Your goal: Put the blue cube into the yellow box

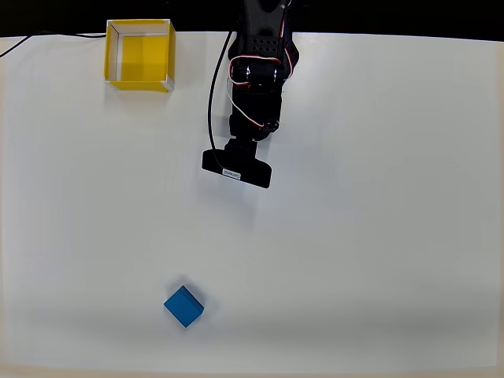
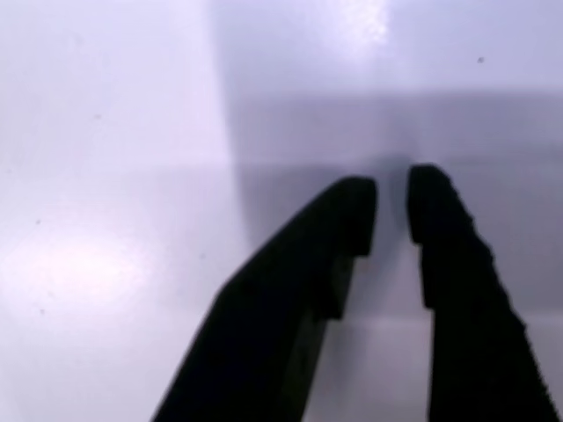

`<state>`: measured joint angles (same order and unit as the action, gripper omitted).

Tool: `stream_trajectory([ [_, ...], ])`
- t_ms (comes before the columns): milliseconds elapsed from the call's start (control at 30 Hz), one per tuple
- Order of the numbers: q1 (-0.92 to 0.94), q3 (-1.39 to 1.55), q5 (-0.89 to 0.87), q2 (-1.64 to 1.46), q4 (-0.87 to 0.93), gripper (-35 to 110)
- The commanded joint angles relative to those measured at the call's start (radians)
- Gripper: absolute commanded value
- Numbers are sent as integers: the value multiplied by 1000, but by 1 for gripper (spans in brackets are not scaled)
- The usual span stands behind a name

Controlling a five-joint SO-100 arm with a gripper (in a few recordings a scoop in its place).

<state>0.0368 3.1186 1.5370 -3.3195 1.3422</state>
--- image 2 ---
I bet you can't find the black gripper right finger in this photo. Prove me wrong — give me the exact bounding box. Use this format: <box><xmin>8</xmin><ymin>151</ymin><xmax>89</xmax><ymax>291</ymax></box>
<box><xmin>406</xmin><ymin>164</ymin><xmax>563</xmax><ymax>422</ymax></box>

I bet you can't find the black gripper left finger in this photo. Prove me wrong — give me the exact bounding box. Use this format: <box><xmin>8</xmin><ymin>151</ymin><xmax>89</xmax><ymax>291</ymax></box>
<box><xmin>150</xmin><ymin>176</ymin><xmax>378</xmax><ymax>422</ymax></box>

